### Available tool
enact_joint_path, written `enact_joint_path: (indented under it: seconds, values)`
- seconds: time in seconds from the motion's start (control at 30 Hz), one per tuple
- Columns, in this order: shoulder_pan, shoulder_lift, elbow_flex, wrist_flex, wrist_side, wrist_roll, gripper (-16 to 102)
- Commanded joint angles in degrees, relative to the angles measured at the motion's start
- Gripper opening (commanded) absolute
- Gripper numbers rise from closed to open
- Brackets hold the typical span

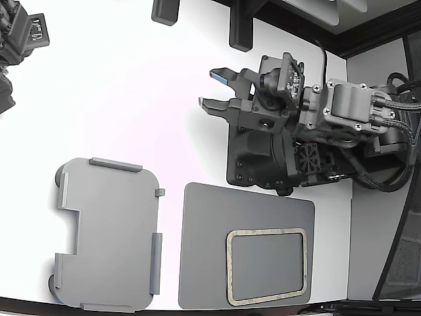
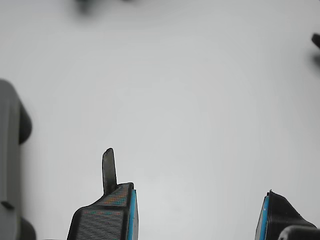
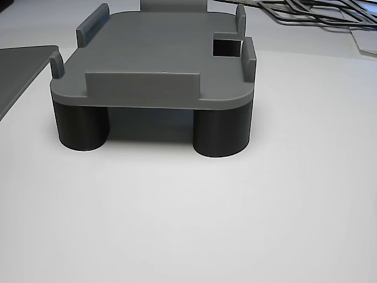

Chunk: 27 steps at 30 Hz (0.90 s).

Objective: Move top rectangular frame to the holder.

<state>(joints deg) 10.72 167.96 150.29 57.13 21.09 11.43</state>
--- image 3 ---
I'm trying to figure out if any dark grey flat tray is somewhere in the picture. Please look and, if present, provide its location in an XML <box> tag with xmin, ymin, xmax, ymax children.
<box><xmin>0</xmin><ymin>45</ymin><xmax>59</xmax><ymax>121</ymax></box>

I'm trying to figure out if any grey flat sheet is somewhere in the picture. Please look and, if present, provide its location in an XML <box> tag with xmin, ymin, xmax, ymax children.
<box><xmin>349</xmin><ymin>27</ymin><xmax>377</xmax><ymax>55</ymax></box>

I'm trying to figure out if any grey 3D printed frame holder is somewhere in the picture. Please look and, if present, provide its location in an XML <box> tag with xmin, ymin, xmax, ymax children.
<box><xmin>49</xmin><ymin>0</ymin><xmax>257</xmax><ymax>159</ymax></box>

